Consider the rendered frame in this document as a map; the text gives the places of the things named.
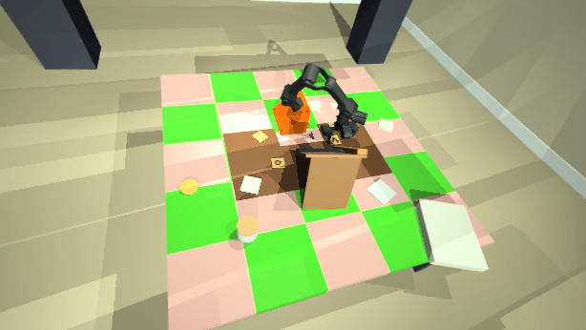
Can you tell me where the yellow flat disc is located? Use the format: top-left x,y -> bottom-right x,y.
179,179 -> 198,195

